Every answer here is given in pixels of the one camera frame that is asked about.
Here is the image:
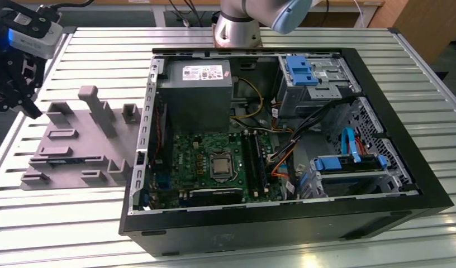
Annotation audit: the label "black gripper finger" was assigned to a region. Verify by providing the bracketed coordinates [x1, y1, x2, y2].
[11, 83, 43, 119]

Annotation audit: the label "blue-labelled RAM stick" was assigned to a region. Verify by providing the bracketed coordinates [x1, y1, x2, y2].
[47, 158, 87, 165]

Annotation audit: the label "black RAM slot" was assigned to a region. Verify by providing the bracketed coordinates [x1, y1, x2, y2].
[240, 130, 259, 198]

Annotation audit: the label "grey parts rack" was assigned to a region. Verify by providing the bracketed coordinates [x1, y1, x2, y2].
[20, 85, 143, 192]

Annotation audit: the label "grey power supply unit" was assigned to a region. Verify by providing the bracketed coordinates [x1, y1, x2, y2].
[159, 59, 235, 132]

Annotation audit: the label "green motherboard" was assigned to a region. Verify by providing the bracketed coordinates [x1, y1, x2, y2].
[148, 130, 288, 209]

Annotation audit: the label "metal CPU socket cover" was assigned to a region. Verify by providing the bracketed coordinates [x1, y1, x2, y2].
[207, 151, 239, 183]

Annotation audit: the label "silver CPU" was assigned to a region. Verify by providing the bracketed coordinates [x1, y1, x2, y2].
[212, 159, 232, 174]

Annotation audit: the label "black graphics card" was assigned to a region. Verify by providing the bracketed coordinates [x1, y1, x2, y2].
[179, 187, 244, 207]

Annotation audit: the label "blue optical drive latch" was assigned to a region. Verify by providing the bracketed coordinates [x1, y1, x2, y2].
[285, 55, 320, 87]

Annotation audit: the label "black open PC case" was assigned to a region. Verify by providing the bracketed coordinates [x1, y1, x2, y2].
[117, 47, 455, 257]

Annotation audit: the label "metal optical drive cage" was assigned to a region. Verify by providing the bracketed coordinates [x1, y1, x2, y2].
[277, 54, 363, 119]

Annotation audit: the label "hard disk in blue carrier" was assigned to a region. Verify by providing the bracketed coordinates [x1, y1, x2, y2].
[312, 155, 388, 175]

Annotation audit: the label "metal disk bay cage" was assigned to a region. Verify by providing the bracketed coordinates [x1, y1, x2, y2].
[299, 155, 419, 200]

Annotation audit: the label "white-legged wooden desk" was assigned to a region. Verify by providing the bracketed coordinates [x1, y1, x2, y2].
[127, 0, 385, 28]

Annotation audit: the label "wooden cabinet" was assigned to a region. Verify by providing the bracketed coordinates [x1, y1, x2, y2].
[393, 0, 456, 65]

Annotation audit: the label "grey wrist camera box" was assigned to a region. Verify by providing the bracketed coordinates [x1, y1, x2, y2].
[0, 0, 64, 61]

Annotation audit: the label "yellow wire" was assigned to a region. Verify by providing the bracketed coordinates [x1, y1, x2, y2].
[229, 78, 264, 123]

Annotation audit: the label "orange wires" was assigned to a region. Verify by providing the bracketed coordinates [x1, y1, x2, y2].
[271, 163, 289, 178]

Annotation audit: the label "black cable bundle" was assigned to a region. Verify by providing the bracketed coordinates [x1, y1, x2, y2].
[267, 94, 363, 164]

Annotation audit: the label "blue flat data cable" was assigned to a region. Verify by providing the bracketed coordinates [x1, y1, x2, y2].
[340, 127, 363, 163]

